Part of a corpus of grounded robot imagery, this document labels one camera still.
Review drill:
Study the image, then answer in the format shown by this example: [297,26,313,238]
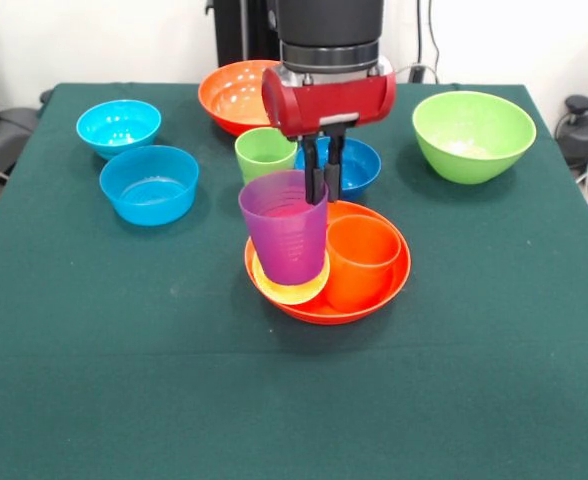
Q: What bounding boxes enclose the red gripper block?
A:
[260,55,398,206]

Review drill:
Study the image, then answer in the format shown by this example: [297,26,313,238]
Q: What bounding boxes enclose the purple plastic cup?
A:
[238,169,331,288]

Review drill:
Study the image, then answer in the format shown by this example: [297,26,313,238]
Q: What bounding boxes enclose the orange plastic cup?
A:
[325,214,403,314]

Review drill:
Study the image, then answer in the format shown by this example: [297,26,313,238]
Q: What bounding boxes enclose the yellow plastic cup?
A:
[251,249,332,306]

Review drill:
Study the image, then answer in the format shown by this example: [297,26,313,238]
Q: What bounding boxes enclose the orange plastic bowl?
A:
[197,59,283,137]
[244,199,413,326]

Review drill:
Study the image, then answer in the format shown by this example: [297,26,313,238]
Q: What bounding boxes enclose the dark blue plastic bowl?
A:
[294,137,383,200]

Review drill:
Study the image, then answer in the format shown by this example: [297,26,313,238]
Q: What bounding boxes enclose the green plastic cup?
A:
[234,127,299,185]

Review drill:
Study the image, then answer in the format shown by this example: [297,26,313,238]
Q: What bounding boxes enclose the green plastic bowl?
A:
[412,90,538,185]

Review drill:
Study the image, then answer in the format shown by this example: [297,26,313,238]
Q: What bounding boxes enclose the blue ribbed plastic bowl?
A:
[99,144,201,227]

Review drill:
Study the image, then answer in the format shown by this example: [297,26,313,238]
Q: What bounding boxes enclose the light blue plastic bowl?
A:
[76,99,163,161]

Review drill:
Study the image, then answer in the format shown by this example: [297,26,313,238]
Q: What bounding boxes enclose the dark green tablecloth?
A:
[0,82,588,480]

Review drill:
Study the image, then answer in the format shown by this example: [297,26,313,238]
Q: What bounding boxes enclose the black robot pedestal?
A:
[205,0,283,69]

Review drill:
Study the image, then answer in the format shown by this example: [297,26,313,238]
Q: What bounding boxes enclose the black hanging wall cable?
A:
[416,0,443,69]

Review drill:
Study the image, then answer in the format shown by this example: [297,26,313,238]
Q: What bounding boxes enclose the grey pedestal foot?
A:
[0,107,43,171]
[553,94,588,169]

